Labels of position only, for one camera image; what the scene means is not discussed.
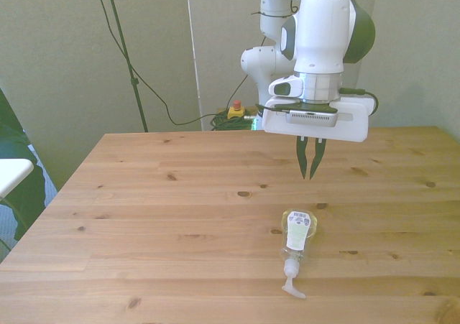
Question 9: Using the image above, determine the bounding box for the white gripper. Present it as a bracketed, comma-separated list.
[262, 96, 373, 180]

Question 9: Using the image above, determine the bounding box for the clear yellow sanitizer pump bottle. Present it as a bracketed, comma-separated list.
[279, 208, 318, 300]

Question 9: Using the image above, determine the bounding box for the yellow emergency stop button box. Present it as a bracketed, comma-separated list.
[226, 100, 247, 121]

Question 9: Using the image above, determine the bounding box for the dark green fabric object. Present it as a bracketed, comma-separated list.
[0, 86, 47, 242]

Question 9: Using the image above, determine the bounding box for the white chair seat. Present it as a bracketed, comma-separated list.
[0, 157, 35, 199]

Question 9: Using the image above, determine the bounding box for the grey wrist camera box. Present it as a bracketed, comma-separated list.
[285, 110, 339, 128]

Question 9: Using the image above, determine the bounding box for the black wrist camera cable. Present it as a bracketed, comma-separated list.
[339, 87, 380, 117]

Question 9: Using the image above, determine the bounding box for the coiled dark green cable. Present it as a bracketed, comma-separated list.
[209, 111, 255, 131]

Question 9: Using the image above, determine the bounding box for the thin black hanging cable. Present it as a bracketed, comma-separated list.
[93, 0, 249, 126]

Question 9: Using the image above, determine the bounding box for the black camera tripod stand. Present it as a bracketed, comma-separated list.
[88, 0, 150, 134]

